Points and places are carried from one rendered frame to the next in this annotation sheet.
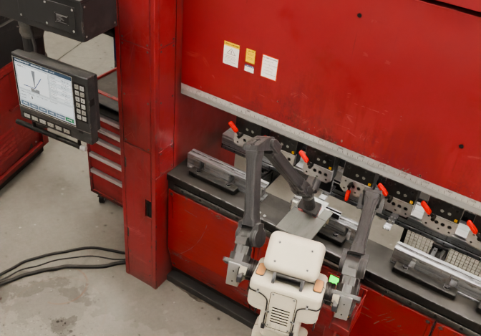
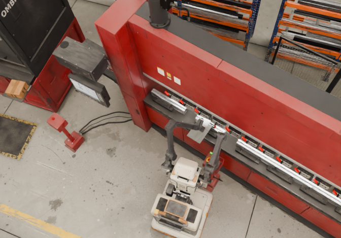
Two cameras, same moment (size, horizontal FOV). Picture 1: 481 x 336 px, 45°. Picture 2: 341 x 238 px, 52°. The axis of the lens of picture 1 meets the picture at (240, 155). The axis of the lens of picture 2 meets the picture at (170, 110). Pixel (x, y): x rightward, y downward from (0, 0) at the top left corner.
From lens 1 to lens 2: 2.06 m
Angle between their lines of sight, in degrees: 29
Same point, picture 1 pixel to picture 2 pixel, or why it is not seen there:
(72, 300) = (113, 139)
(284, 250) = (180, 169)
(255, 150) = (169, 130)
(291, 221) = (193, 132)
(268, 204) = (186, 116)
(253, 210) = (170, 149)
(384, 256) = (233, 143)
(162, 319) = (150, 147)
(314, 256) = (191, 172)
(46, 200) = not seen: hidden behind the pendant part
